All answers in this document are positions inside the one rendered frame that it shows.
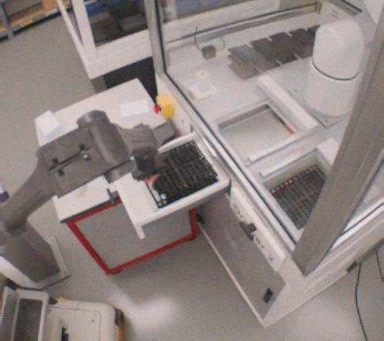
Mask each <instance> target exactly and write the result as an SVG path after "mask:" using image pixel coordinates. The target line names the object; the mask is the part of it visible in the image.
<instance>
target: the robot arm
mask: <svg viewBox="0 0 384 341"><path fill-rule="evenodd" d="M76 124H77V126H78V128H76V129H73V130H72V131H70V132H67V133H65V134H64V135H61V136H59V137H58V138H56V139H53V140H52V141H50V142H48V143H46V144H44V145H42V146H40V147H39V149H38V150H37V151H36V152H35V156H36V157H37V158H38V159H39V160H37V162H36V168H35V169H34V171H33V173H32V174H31V175H30V176H29V177H28V178H27V179H26V180H25V181H24V183H23V184H21V185H20V186H19V188H18V189H17V191H14V193H13V194H12V196H9V194H8V193H7V191H5V192H2V193H0V244H1V246H4V245H5V244H7V243H8V242H11V241H12V240H13V239H16V238H17V237H18V238H19V236H21V235H23V234H24V233H25V232H28V230H27V228H26V225H25V223H26V222H27V218H28V217H29V215H30V214H31V213H34V211H36V210H37V209H38V208H40V207H41V206H42V205H43V204H44V203H47V202H48V201H49V200H50V199H51V198H53V197H54V196H57V198H58V199H60V198H62V197H64V196H65V195H66V194H68V193H70V192H73V191H75V190H77V189H78V188H80V187H82V186H84V185H85V184H87V183H89V182H91V181H93V180H95V179H98V178H100V177H102V176H104V177H105V179H106V181H107V182H108V184H112V183H113V182H115V181H117V180H119V179H120V178H122V177H123V176H125V175H127V174H129V173H130V174H131V176H132V179H133V180H136V179H137V181H141V180H142V182H144V183H147V184H148V185H149V180H148V178H149V177H150V180H151V182H152V183H153V182H154V180H155V179H156V178H157V176H158V175H159V171H158V169H160V168H165V165H164V163H163V161H162V159H161V156H160V154H159V150H158V149H160V148H161V147H162V146H164V145H166V144H169V143H170V142H172V140H174V139H176V131H175V130H174V128H173V126H172V124H171V122H169V121H164V123H163V124H161V125H159V126H157V127H154V128H152V129H151V127H150V125H144V124H143V123H141V124H138V125H136V126H134V127H133V128H122V127H121V126H120V125H118V124H117V123H114V122H111V121H110V119H109V117H108V115H107V114H106V112H105V111H103V110H99V109H95V110H93V111H90V112H88V113H85V114H84V115H83V116H81V117H80V118H78V119H77V120H76ZM83 151H84V152H83ZM81 152H82V153H81ZM86 155H87V157H84V156H86ZM132 156H133V159H131V158H130V157H132Z"/></svg>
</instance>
